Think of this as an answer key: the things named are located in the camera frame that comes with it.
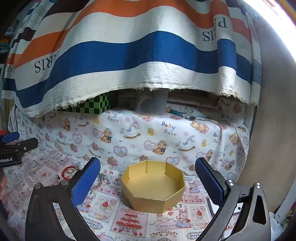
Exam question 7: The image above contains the bear print cloth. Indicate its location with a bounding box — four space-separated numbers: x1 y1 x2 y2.
8 97 252 183

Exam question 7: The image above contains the red woven bracelet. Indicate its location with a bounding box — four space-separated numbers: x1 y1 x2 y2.
60 166 80 181

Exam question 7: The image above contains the gold octagonal box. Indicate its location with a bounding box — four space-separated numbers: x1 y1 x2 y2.
120 159 186 214

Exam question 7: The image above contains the striped orange blue white cloth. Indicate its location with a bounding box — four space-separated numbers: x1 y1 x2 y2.
2 0 263 118

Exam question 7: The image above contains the blue black pen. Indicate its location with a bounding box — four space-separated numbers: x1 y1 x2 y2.
165 107 196 121

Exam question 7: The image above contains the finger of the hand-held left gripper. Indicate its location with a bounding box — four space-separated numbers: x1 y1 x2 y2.
15 137 39 152
0 130 21 143

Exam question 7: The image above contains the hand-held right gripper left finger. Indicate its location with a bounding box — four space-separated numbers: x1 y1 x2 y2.
25 157 101 241

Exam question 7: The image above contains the green black checkered box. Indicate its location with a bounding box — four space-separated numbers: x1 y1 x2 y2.
61 91 119 115

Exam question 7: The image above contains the strawberry print cloth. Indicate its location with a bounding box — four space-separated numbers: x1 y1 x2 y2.
3 148 232 241

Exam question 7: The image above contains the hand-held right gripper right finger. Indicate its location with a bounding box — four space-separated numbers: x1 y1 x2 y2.
195 157 271 241

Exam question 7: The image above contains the person's left hand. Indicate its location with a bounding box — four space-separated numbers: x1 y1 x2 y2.
0 174 7 204

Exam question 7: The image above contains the translucent plastic container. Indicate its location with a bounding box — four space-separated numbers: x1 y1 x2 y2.
134 89 169 116

